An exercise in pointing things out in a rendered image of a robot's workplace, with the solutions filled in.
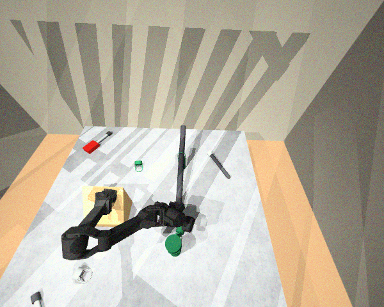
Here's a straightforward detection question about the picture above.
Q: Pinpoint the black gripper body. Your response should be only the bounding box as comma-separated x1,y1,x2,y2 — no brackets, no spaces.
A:
164,216,195,233

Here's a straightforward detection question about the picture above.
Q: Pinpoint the black horizontal rail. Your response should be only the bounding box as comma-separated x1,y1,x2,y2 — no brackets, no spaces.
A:
176,125,186,202

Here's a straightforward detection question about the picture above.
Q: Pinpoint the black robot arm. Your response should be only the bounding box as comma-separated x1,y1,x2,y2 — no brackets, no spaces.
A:
61,188,186,260

